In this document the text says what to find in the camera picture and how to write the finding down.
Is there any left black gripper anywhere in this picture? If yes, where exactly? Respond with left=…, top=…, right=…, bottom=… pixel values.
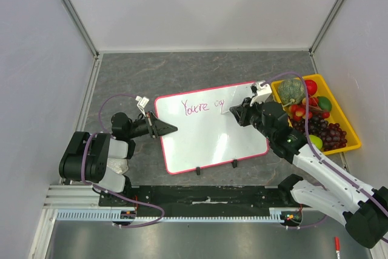
left=127, top=111, right=177, bottom=139

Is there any pink framed whiteboard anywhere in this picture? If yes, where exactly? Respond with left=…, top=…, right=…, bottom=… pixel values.
left=155, top=81, right=269, bottom=175

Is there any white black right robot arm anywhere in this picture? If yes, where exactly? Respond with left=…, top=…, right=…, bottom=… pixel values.
left=155, top=96, right=387, bottom=248

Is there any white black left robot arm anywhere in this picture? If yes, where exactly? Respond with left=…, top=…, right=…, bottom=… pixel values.
left=59, top=112, right=178, bottom=206

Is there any green netted melon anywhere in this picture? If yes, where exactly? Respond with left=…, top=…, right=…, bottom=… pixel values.
left=277, top=79, right=305, bottom=106

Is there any crumpled clear plastic bag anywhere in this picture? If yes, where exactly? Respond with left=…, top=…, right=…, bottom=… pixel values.
left=107, top=158, right=129, bottom=175

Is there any red apple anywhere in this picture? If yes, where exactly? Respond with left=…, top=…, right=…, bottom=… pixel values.
left=305, top=79, right=318, bottom=96

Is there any green apple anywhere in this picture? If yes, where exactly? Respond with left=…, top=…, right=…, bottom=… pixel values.
left=309, top=135, right=323, bottom=150

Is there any green lime fruit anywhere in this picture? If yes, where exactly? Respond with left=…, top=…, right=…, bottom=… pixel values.
left=317, top=96, right=332, bottom=112

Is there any dark purple grape bunch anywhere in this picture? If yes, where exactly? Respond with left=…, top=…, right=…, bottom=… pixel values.
left=308, top=114, right=347, bottom=151

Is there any yellow plastic fruit bin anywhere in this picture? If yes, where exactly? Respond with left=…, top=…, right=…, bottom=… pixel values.
left=271, top=74, right=361, bottom=155

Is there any red marker pen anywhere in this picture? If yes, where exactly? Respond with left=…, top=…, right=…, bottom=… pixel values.
left=334, top=237, right=341, bottom=259

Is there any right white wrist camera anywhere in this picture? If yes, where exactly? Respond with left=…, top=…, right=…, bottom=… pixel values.
left=250, top=81, right=272, bottom=107

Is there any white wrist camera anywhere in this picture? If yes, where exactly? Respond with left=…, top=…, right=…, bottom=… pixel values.
left=135, top=96, right=149, bottom=116
left=250, top=81, right=272, bottom=107

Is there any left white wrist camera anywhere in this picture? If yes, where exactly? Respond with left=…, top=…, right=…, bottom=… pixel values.
left=135, top=96, right=149, bottom=116

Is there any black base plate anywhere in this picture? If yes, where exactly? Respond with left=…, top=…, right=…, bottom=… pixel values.
left=98, top=184, right=315, bottom=218

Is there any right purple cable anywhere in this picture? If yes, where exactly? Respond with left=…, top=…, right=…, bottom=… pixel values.
left=263, top=71, right=388, bottom=231

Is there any purple cable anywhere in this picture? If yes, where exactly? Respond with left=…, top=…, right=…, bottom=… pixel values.
left=80, top=93, right=166, bottom=229
left=263, top=71, right=388, bottom=231

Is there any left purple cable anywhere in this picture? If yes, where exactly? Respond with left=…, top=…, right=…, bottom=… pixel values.
left=80, top=93, right=166, bottom=229

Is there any white slotted cable duct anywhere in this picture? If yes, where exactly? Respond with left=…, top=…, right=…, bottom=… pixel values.
left=56, top=208, right=288, bottom=223

